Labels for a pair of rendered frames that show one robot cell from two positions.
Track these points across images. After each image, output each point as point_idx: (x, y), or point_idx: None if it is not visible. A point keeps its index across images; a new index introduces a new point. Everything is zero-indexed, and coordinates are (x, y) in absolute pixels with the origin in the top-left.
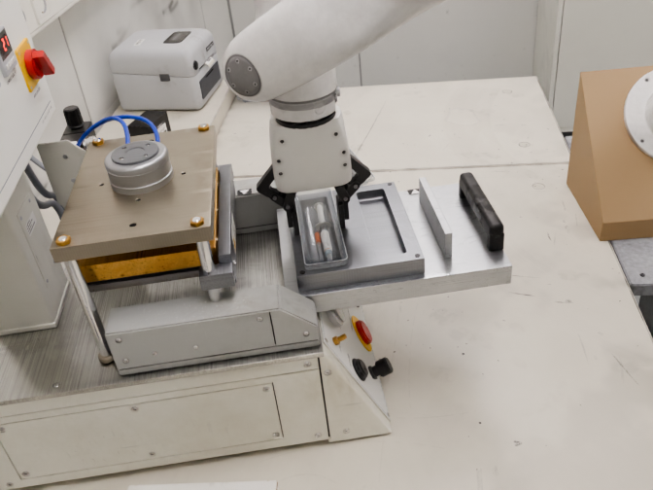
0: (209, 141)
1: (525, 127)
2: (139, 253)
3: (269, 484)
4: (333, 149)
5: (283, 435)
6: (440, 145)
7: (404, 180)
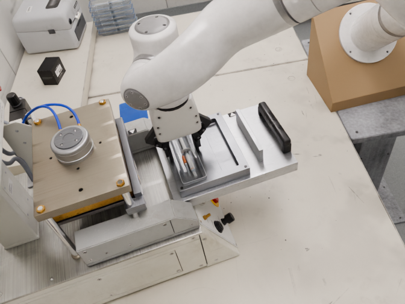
0: (109, 113)
1: (276, 37)
2: None
3: None
4: (190, 116)
5: (182, 269)
6: None
7: (214, 83)
